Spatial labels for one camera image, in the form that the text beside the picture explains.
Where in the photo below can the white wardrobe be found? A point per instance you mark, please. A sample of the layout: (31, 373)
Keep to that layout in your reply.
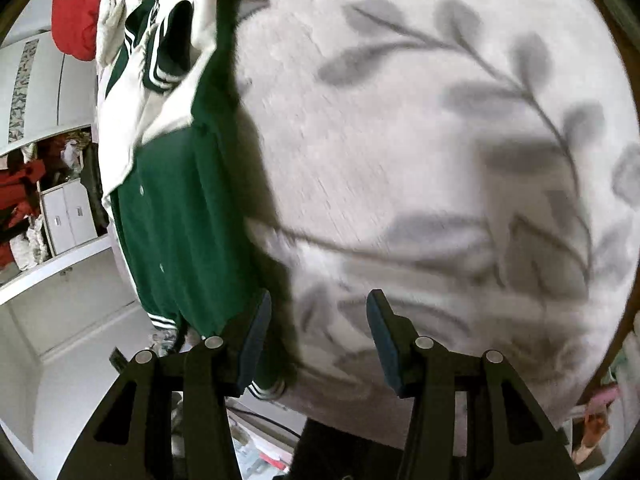
(45, 85)

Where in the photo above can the small white drawer cabinet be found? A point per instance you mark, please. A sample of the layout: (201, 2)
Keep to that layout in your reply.
(67, 217)

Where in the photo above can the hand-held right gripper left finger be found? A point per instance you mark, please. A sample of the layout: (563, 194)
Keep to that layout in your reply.
(255, 345)

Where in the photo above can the red cloth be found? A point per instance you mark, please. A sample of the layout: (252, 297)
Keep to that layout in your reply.
(80, 10)

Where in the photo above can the pink item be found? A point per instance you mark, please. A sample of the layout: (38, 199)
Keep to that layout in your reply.
(597, 420)

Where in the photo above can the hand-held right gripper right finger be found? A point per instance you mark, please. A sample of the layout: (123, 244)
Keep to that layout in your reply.
(385, 350)

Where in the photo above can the cream fluffy cloth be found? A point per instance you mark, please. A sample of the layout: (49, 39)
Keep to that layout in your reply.
(112, 15)

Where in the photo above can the green and white varsity jacket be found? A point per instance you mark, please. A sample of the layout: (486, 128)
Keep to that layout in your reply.
(190, 200)

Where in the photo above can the dark box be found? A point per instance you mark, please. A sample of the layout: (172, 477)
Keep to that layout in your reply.
(345, 455)

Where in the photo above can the red clothes in wardrobe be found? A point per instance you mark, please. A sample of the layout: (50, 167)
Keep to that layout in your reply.
(15, 195)

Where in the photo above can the white grey floral blanket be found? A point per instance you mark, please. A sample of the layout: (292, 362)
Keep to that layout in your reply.
(400, 160)

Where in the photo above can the dark hanging cloth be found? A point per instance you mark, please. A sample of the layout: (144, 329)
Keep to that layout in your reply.
(94, 185)

